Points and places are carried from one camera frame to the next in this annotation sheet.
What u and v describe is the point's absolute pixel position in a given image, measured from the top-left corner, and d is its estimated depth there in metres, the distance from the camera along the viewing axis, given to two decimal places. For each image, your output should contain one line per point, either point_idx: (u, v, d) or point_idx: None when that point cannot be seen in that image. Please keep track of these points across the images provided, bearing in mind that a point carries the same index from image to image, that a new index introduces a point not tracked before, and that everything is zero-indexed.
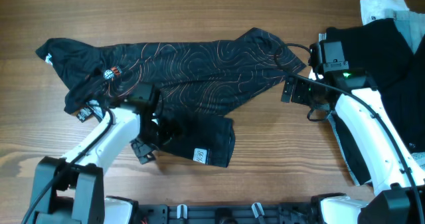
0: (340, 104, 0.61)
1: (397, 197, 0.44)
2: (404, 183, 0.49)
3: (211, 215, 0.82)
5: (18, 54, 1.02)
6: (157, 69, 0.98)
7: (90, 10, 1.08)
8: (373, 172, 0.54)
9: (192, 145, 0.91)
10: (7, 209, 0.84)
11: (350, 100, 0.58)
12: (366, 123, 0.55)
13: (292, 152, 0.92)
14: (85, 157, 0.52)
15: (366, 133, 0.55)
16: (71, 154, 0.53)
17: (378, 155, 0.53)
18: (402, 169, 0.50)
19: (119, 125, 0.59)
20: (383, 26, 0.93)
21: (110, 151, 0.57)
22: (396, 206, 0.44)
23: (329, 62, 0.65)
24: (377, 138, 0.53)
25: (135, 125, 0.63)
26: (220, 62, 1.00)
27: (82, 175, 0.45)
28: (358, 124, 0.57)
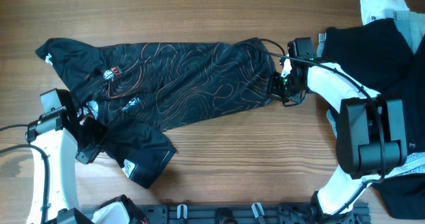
0: (309, 80, 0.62)
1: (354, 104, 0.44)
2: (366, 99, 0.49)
3: (211, 215, 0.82)
5: (18, 53, 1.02)
6: (154, 70, 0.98)
7: (91, 10, 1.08)
8: None
9: (137, 162, 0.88)
10: (6, 209, 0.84)
11: (313, 68, 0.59)
12: (325, 75, 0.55)
13: (292, 152, 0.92)
14: (50, 209, 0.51)
15: (327, 85, 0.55)
16: (33, 216, 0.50)
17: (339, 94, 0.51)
18: (358, 91, 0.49)
19: (54, 153, 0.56)
20: (382, 26, 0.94)
21: (70, 187, 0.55)
22: (354, 110, 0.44)
23: (300, 55, 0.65)
24: (335, 83, 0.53)
25: (69, 141, 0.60)
26: (212, 67, 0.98)
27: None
28: (323, 81, 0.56)
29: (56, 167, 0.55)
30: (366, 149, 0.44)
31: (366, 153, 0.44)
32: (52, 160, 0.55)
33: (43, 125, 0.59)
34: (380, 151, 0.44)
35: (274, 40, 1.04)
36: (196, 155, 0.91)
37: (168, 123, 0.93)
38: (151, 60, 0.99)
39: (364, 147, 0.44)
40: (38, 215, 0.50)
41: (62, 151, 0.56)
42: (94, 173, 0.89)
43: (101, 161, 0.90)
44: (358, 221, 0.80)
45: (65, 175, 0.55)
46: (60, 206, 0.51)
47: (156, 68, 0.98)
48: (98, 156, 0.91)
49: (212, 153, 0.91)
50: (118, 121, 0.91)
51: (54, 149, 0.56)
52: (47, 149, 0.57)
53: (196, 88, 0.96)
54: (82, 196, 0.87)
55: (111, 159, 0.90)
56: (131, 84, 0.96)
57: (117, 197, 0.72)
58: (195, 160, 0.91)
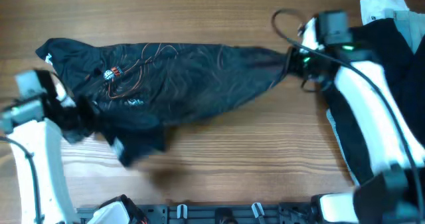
0: (340, 78, 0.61)
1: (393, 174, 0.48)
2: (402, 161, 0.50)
3: (211, 215, 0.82)
5: (18, 53, 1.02)
6: (155, 71, 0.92)
7: (91, 10, 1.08)
8: (370, 143, 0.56)
9: (155, 162, 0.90)
10: (6, 209, 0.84)
11: (350, 73, 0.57)
12: (364, 93, 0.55)
13: (292, 152, 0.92)
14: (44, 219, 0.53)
15: (363, 103, 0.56)
16: (28, 211, 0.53)
17: (374, 127, 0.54)
18: (396, 133, 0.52)
19: (38, 154, 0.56)
20: (383, 26, 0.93)
21: (61, 189, 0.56)
22: (395, 179, 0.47)
23: (329, 34, 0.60)
24: (374, 109, 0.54)
25: (54, 133, 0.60)
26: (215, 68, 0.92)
27: None
28: (357, 96, 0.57)
29: (43, 170, 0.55)
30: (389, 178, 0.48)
31: (390, 181, 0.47)
32: (36, 161, 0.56)
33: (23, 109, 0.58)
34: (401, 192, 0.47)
35: (274, 40, 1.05)
36: (196, 155, 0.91)
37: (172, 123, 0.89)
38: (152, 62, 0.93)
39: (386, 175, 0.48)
40: None
41: (48, 153, 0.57)
42: (94, 173, 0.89)
43: (101, 161, 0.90)
44: None
45: (53, 177, 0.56)
46: (54, 213, 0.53)
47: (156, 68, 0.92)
48: (99, 156, 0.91)
49: (212, 153, 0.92)
50: (115, 120, 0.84)
51: (38, 148, 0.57)
52: (29, 146, 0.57)
53: (202, 91, 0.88)
54: (82, 196, 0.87)
55: (112, 159, 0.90)
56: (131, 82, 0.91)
57: (117, 197, 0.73)
58: (195, 161, 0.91)
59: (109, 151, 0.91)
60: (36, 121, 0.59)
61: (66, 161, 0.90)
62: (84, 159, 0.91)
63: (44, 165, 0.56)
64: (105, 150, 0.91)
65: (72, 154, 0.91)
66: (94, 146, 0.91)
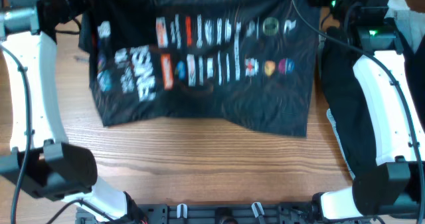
0: (359, 64, 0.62)
1: (398, 167, 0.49)
2: (409, 157, 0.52)
3: (211, 215, 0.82)
5: None
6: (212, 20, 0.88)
7: None
8: (378, 127, 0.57)
9: (176, 159, 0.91)
10: (8, 209, 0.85)
11: (370, 62, 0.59)
12: (385, 90, 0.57)
13: (292, 151, 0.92)
14: (34, 135, 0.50)
15: (379, 98, 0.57)
16: (18, 137, 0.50)
17: (388, 125, 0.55)
18: (410, 143, 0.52)
19: (31, 68, 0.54)
20: None
21: (48, 90, 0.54)
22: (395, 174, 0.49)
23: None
24: (390, 110, 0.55)
25: (47, 48, 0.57)
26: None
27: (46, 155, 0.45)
28: (370, 81, 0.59)
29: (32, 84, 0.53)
30: (392, 171, 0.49)
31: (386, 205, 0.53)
32: (28, 75, 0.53)
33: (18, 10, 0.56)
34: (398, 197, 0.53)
35: None
36: (196, 154, 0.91)
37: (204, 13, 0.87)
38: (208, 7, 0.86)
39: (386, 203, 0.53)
40: (24, 139, 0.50)
41: (40, 68, 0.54)
42: None
43: (101, 161, 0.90)
44: (358, 221, 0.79)
45: (46, 102, 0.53)
46: (46, 135, 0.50)
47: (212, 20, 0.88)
48: (98, 155, 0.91)
49: (212, 152, 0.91)
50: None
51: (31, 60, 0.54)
52: (24, 58, 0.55)
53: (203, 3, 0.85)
54: None
55: (111, 159, 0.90)
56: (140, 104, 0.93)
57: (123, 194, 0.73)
58: (195, 160, 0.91)
59: (108, 151, 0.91)
60: (30, 35, 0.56)
61: None
62: None
63: (39, 104, 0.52)
64: (104, 149, 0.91)
65: None
66: (93, 145, 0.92)
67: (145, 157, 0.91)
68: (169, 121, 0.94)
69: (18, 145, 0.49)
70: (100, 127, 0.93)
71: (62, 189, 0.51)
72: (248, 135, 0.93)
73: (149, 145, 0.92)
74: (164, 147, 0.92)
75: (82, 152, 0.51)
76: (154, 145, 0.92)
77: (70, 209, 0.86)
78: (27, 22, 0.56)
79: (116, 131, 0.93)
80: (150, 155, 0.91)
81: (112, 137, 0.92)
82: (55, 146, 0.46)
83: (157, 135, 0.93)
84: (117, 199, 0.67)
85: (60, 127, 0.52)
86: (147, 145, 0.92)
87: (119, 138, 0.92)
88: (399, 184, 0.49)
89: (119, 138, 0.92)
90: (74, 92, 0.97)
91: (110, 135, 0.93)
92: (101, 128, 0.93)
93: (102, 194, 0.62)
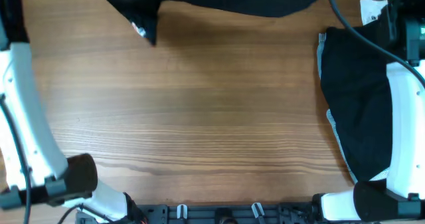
0: (398, 76, 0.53)
1: (410, 205, 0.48)
2: (423, 195, 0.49)
3: (211, 215, 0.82)
5: None
6: None
7: (91, 10, 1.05)
8: (399, 152, 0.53)
9: (176, 160, 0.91)
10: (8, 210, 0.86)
11: (413, 81, 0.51)
12: (418, 117, 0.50)
13: (291, 151, 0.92)
14: (32, 171, 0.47)
15: (410, 123, 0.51)
16: (15, 175, 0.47)
17: (412, 156, 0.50)
18: None
19: (9, 88, 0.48)
20: None
21: (30, 101, 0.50)
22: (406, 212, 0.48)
23: None
24: (419, 139, 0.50)
25: (23, 56, 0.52)
26: None
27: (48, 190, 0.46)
28: (405, 100, 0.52)
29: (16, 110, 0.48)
30: (404, 211, 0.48)
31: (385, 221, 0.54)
32: (8, 100, 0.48)
33: None
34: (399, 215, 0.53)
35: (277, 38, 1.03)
36: (196, 155, 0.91)
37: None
38: None
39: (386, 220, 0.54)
40: (21, 176, 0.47)
41: (15, 79, 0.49)
42: None
43: (101, 161, 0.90)
44: None
45: (33, 127, 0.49)
46: (44, 170, 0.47)
47: None
48: (98, 156, 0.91)
49: (212, 153, 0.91)
50: None
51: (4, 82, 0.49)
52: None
53: None
54: None
55: (111, 159, 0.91)
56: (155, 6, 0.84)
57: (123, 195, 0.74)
58: (196, 160, 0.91)
59: (109, 151, 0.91)
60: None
61: None
62: None
63: (26, 129, 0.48)
64: (104, 150, 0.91)
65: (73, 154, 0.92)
66: (94, 146, 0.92)
67: (145, 157, 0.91)
68: (168, 121, 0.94)
69: (16, 183, 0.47)
70: (100, 127, 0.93)
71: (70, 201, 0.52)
72: (248, 135, 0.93)
73: (149, 145, 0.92)
74: (165, 148, 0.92)
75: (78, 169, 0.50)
76: (154, 146, 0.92)
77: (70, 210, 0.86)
78: None
79: (116, 131, 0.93)
80: (151, 155, 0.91)
81: (112, 137, 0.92)
82: (56, 183, 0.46)
83: (157, 135, 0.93)
84: (118, 203, 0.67)
85: (56, 152, 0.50)
86: (147, 145, 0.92)
87: (119, 139, 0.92)
88: (406, 219, 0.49)
89: (119, 139, 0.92)
90: (74, 93, 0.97)
91: (110, 135, 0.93)
92: (101, 129, 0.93)
93: (104, 198, 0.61)
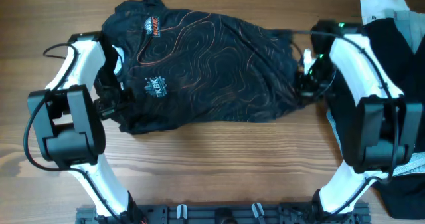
0: (335, 48, 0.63)
1: (373, 103, 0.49)
2: (380, 96, 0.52)
3: (211, 215, 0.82)
5: (18, 54, 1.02)
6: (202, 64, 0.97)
7: (91, 10, 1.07)
8: (354, 87, 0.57)
9: (176, 159, 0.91)
10: (7, 210, 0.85)
11: (341, 40, 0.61)
12: (355, 57, 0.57)
13: (291, 151, 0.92)
14: (66, 84, 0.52)
15: (352, 64, 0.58)
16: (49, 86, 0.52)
17: (360, 80, 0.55)
18: (380, 86, 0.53)
19: (84, 54, 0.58)
20: (382, 26, 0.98)
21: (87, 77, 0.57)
22: (372, 108, 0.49)
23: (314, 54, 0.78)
24: (360, 68, 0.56)
25: (97, 54, 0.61)
26: (224, 69, 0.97)
27: (69, 95, 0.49)
28: (344, 53, 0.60)
29: (81, 64, 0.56)
30: (369, 105, 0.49)
31: (372, 151, 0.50)
32: (80, 57, 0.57)
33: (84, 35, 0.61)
34: (386, 145, 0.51)
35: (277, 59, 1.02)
36: (196, 155, 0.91)
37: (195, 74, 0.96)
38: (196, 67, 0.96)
39: (370, 146, 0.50)
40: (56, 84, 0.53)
41: (89, 56, 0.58)
42: None
43: None
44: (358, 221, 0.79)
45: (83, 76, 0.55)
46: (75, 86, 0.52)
47: (204, 75, 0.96)
48: None
49: (212, 153, 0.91)
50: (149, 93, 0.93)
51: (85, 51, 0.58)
52: (80, 50, 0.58)
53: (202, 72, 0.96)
54: (82, 197, 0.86)
55: (111, 159, 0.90)
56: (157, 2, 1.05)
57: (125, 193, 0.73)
58: (196, 160, 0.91)
59: (109, 151, 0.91)
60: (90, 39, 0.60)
61: None
62: None
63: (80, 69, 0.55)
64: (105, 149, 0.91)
65: None
66: None
67: (146, 158, 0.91)
68: None
69: (50, 88, 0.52)
70: None
71: (68, 155, 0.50)
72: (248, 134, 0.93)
73: (151, 145, 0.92)
74: (165, 147, 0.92)
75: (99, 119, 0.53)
76: (154, 146, 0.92)
77: (70, 210, 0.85)
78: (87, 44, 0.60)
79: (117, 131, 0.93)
80: (151, 155, 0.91)
81: (112, 137, 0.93)
82: (76, 90, 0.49)
83: (158, 135, 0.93)
84: (119, 193, 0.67)
85: None
86: (149, 145, 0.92)
87: (119, 139, 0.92)
88: (375, 117, 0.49)
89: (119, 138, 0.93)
90: None
91: (110, 135, 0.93)
92: None
93: (108, 178, 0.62)
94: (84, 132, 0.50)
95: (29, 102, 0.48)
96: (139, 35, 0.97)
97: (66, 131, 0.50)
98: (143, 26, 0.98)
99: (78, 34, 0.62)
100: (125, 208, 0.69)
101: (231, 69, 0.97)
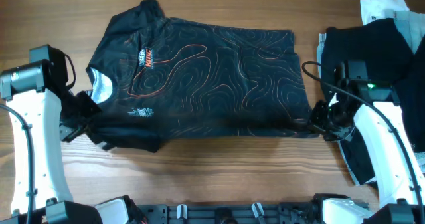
0: (358, 114, 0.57)
1: (402, 212, 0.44)
2: (411, 201, 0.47)
3: (211, 215, 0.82)
5: (18, 54, 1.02)
6: (194, 100, 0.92)
7: (91, 10, 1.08)
8: (380, 171, 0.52)
9: (176, 160, 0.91)
10: (7, 209, 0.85)
11: (370, 111, 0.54)
12: (384, 137, 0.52)
13: (291, 152, 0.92)
14: (36, 195, 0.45)
15: (379, 145, 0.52)
16: (19, 199, 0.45)
17: (388, 168, 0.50)
18: (412, 187, 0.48)
19: (37, 125, 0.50)
20: (382, 26, 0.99)
21: (53, 151, 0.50)
22: (399, 219, 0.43)
23: (352, 78, 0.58)
24: (390, 153, 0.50)
25: (52, 106, 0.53)
26: (220, 108, 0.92)
27: (48, 217, 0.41)
28: (370, 128, 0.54)
29: (40, 145, 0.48)
30: (396, 213, 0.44)
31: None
32: (33, 134, 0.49)
33: (23, 74, 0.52)
34: None
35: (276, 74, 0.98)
36: (196, 155, 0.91)
37: (186, 109, 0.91)
38: (190, 104, 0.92)
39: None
40: (26, 199, 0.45)
41: (44, 121, 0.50)
42: (94, 173, 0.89)
43: (101, 161, 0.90)
44: None
45: (48, 158, 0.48)
46: (47, 193, 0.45)
47: (196, 110, 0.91)
48: (98, 156, 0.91)
49: (212, 153, 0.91)
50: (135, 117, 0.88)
51: (37, 118, 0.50)
52: (28, 115, 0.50)
53: (194, 109, 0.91)
54: (82, 196, 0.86)
55: (111, 159, 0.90)
56: (157, 12, 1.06)
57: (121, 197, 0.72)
58: (196, 161, 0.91)
59: (109, 151, 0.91)
60: (35, 92, 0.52)
61: (66, 161, 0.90)
62: (83, 160, 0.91)
63: (42, 153, 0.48)
64: (105, 150, 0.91)
65: (73, 154, 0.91)
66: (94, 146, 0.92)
67: (146, 159, 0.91)
68: None
69: (20, 206, 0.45)
70: None
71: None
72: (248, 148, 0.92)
73: None
74: (165, 146, 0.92)
75: (86, 215, 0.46)
76: None
77: None
78: (32, 82, 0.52)
79: None
80: (151, 155, 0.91)
81: None
82: (60, 209, 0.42)
83: None
84: (119, 216, 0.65)
85: (64, 185, 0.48)
86: None
87: None
88: None
89: None
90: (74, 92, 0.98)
91: None
92: None
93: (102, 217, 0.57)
94: None
95: None
96: (133, 65, 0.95)
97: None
98: (136, 57, 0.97)
99: (16, 68, 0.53)
100: (126, 219, 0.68)
101: (226, 104, 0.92)
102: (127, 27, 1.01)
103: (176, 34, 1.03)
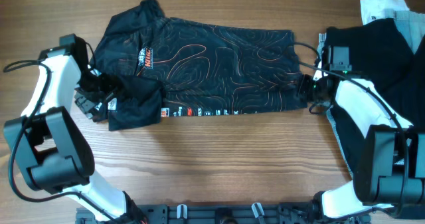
0: (339, 90, 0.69)
1: (384, 131, 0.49)
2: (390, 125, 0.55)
3: (211, 215, 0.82)
5: (18, 54, 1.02)
6: (194, 98, 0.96)
7: (91, 10, 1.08)
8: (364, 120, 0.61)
9: (175, 159, 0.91)
10: (7, 209, 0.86)
11: (346, 83, 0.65)
12: (360, 94, 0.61)
13: (291, 151, 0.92)
14: (42, 106, 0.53)
15: (359, 102, 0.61)
16: (28, 108, 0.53)
17: (368, 112, 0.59)
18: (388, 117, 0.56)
19: (58, 70, 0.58)
20: (382, 26, 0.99)
21: (64, 91, 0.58)
22: (382, 135, 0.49)
23: (335, 64, 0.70)
24: (367, 102, 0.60)
25: (72, 69, 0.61)
26: (219, 105, 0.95)
27: (48, 119, 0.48)
28: (349, 94, 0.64)
29: (55, 83, 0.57)
30: (379, 131, 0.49)
31: (384, 185, 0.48)
32: (54, 76, 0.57)
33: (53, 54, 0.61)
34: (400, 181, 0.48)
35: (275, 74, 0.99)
36: (196, 155, 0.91)
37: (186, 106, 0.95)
38: (190, 100, 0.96)
39: (383, 177, 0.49)
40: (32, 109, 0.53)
41: (64, 70, 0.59)
42: None
43: (101, 161, 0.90)
44: (358, 221, 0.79)
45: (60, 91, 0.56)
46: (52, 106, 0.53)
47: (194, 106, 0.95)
48: (98, 156, 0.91)
49: (212, 152, 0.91)
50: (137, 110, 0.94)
51: (59, 68, 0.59)
52: (52, 68, 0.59)
53: (194, 102, 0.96)
54: None
55: (111, 159, 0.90)
56: (156, 12, 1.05)
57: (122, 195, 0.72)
58: (196, 160, 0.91)
59: (109, 151, 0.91)
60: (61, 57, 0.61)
61: None
62: None
63: (56, 86, 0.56)
64: (105, 150, 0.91)
65: None
66: (94, 146, 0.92)
67: (145, 159, 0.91)
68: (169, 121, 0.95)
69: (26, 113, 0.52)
70: (99, 128, 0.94)
71: (58, 181, 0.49)
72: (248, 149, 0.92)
73: (153, 144, 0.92)
74: (165, 146, 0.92)
75: (84, 140, 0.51)
76: (155, 145, 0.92)
77: (70, 210, 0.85)
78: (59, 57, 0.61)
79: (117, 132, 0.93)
80: (151, 155, 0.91)
81: (112, 137, 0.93)
82: (56, 116, 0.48)
83: (157, 135, 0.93)
84: (115, 197, 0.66)
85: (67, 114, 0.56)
86: (151, 144, 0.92)
87: (119, 139, 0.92)
88: (387, 145, 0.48)
89: (119, 139, 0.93)
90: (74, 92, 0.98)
91: (110, 135, 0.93)
92: (101, 129, 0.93)
93: (100, 188, 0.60)
94: (70, 155, 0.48)
95: (6, 132, 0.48)
96: (132, 65, 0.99)
97: (51, 157, 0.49)
98: (135, 57, 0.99)
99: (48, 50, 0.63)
100: (123, 210, 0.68)
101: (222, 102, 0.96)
102: (127, 26, 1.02)
103: (176, 34, 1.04)
